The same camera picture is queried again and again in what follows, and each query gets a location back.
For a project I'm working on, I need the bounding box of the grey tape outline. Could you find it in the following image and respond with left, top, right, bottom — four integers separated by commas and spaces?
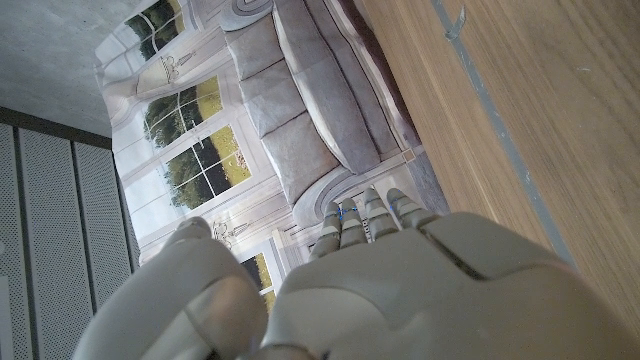
429, 0, 579, 269

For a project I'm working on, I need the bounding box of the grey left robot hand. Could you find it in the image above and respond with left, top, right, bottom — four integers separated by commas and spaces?
72, 187, 640, 360

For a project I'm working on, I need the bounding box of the printed living room backdrop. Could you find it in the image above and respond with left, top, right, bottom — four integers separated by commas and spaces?
93, 0, 451, 312

